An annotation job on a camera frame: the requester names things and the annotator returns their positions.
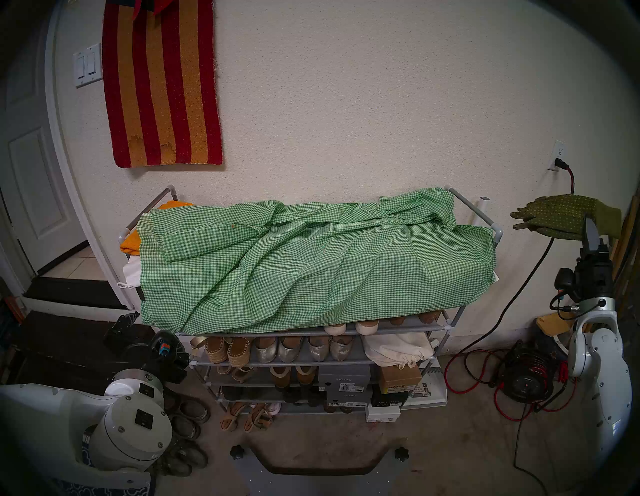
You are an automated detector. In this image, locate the white double light switch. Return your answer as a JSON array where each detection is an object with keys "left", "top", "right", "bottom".
[{"left": 73, "top": 43, "right": 104, "bottom": 89}]

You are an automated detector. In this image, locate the black shoe box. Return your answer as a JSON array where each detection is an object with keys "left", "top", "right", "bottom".
[{"left": 371, "top": 386, "right": 410, "bottom": 408}]

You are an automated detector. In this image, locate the green dotted work glove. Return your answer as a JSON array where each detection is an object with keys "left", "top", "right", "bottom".
[{"left": 510, "top": 195, "right": 623, "bottom": 241}]

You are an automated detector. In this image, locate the black shoes pair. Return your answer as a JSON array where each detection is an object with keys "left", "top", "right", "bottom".
[{"left": 284, "top": 385, "right": 327, "bottom": 407}]

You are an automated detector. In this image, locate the brown cardboard shoe box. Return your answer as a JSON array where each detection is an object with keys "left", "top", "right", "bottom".
[{"left": 376, "top": 363, "right": 424, "bottom": 395}]

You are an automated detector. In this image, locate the thin black floor cable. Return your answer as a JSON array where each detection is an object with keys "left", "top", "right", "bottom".
[{"left": 513, "top": 404, "right": 551, "bottom": 496}]

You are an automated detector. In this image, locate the brown strappy sandal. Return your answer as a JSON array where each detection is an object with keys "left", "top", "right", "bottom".
[{"left": 217, "top": 365, "right": 254, "bottom": 384}]

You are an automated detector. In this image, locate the red black power cord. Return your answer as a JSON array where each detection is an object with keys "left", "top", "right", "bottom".
[{"left": 444, "top": 158, "right": 577, "bottom": 423}]

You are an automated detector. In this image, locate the blue patterned rug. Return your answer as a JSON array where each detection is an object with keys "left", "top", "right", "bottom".
[{"left": 55, "top": 425, "right": 152, "bottom": 496}]

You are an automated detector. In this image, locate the white drawstring shoe bag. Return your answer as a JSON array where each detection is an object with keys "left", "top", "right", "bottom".
[{"left": 361, "top": 332, "right": 435, "bottom": 370}]

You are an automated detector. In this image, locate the red yellow striped flag rug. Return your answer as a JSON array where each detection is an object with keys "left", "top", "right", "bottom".
[{"left": 102, "top": 0, "right": 224, "bottom": 169}]

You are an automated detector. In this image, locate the white panel door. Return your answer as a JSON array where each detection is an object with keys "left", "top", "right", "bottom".
[{"left": 0, "top": 10, "right": 92, "bottom": 277}]

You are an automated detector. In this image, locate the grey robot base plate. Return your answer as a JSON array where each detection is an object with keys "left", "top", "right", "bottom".
[{"left": 231, "top": 444, "right": 411, "bottom": 496}]

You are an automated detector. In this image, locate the grey Vionic shoe box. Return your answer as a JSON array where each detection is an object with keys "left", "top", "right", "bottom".
[{"left": 318, "top": 363, "right": 372, "bottom": 394}]

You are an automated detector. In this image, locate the green white gingham cloth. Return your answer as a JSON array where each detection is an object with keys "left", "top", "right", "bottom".
[{"left": 136, "top": 187, "right": 497, "bottom": 337}]

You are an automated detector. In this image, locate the orange folded towel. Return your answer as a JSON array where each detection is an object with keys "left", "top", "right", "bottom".
[{"left": 119, "top": 200, "right": 195, "bottom": 256}]

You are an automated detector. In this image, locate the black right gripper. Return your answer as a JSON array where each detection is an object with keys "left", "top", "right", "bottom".
[{"left": 555, "top": 216, "right": 615, "bottom": 303}]

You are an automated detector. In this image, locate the white flat appliance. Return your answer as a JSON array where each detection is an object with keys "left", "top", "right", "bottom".
[{"left": 402, "top": 358, "right": 449, "bottom": 412}]

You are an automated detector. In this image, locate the white folded cloth bag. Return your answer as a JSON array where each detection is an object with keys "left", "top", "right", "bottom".
[{"left": 118, "top": 255, "right": 144, "bottom": 291}]

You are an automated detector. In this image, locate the dark grey shoe box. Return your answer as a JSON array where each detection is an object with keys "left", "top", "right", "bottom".
[{"left": 326, "top": 391, "right": 374, "bottom": 408}]

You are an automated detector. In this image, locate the black red cord reel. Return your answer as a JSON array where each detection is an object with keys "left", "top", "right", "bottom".
[{"left": 497, "top": 340, "right": 558, "bottom": 405}]

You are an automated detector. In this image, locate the dark brown floor mat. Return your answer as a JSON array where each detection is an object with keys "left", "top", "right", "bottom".
[{"left": 0, "top": 310, "right": 157, "bottom": 396}]

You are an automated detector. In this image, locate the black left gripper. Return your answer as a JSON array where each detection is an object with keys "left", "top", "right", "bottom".
[{"left": 104, "top": 313, "right": 191, "bottom": 386}]

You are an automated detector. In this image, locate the silver flat shoe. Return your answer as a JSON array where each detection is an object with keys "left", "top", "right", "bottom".
[
  {"left": 277, "top": 337, "right": 305, "bottom": 364},
  {"left": 252, "top": 337, "right": 279, "bottom": 365},
  {"left": 306, "top": 336, "right": 331, "bottom": 363},
  {"left": 330, "top": 335, "right": 354, "bottom": 362}
]

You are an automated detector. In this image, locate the wooden pole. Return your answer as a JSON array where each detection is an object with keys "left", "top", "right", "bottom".
[{"left": 614, "top": 195, "right": 640, "bottom": 281}]

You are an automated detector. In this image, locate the small white box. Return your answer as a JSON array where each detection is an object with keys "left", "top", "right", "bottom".
[{"left": 365, "top": 404, "right": 402, "bottom": 424}]

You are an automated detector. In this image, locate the black stair tread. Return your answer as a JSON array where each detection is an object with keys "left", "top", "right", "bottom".
[{"left": 24, "top": 276, "right": 129, "bottom": 311}]

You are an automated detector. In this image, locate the tan espadrille shoe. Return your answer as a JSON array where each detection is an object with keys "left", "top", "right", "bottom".
[
  {"left": 227, "top": 336, "right": 253, "bottom": 369},
  {"left": 206, "top": 336, "right": 230, "bottom": 365}
]

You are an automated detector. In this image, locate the tan strappy sandal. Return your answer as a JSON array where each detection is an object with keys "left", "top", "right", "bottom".
[
  {"left": 243, "top": 402, "right": 275, "bottom": 434},
  {"left": 220, "top": 402, "right": 247, "bottom": 433}
]

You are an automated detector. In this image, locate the grey slip-on shoe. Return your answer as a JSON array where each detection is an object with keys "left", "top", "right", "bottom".
[
  {"left": 170, "top": 440, "right": 210, "bottom": 471},
  {"left": 159, "top": 452, "right": 194, "bottom": 478},
  {"left": 170, "top": 415, "right": 202, "bottom": 442},
  {"left": 178, "top": 397, "right": 211, "bottom": 425}
]

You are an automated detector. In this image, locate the white wall outlet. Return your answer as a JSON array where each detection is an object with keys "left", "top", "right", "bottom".
[{"left": 548, "top": 141, "right": 569, "bottom": 173}]

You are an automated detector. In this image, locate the white plastic pipe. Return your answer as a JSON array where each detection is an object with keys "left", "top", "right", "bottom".
[{"left": 472, "top": 196, "right": 491, "bottom": 232}]

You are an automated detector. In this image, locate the yellow dustpan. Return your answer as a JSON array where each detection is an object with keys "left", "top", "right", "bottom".
[{"left": 536, "top": 312, "right": 576, "bottom": 337}]

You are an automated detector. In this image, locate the grey metal shoe rack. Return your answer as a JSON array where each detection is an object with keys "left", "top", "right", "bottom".
[{"left": 118, "top": 185, "right": 504, "bottom": 417}]

